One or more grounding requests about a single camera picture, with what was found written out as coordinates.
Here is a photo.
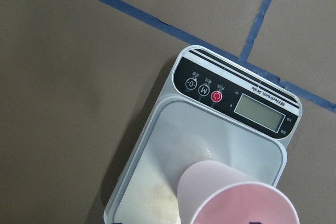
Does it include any white digital kitchen scale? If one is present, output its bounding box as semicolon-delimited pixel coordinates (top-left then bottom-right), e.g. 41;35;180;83
103;45;302;223

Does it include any pink plastic cup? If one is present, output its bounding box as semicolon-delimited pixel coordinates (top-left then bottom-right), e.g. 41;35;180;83
177;161;300;223

